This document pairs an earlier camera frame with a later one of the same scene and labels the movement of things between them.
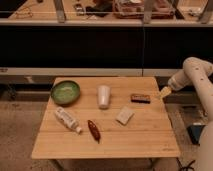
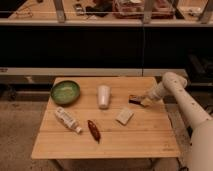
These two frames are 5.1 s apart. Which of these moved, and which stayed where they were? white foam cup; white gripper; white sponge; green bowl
Moved: white gripper
Stayed: white foam cup; white sponge; green bowl
